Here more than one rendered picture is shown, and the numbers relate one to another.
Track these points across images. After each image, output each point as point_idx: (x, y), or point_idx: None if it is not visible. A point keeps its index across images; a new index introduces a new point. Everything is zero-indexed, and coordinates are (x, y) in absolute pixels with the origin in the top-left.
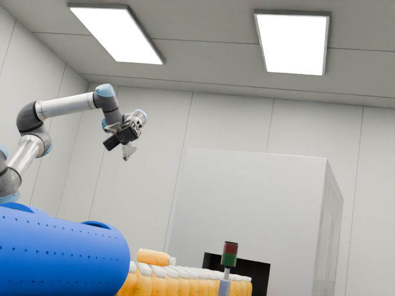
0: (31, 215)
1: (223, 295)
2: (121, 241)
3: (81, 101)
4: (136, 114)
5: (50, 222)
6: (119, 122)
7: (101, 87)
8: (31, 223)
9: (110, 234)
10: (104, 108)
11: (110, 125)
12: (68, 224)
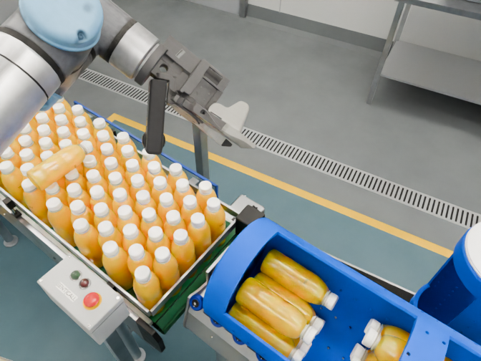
0: (462, 339)
1: (205, 137)
2: (278, 225)
3: (26, 114)
4: (117, 13)
5: (426, 316)
6: (86, 62)
7: (74, 12)
8: (469, 339)
9: (296, 238)
10: (77, 66)
11: (228, 124)
12: (385, 293)
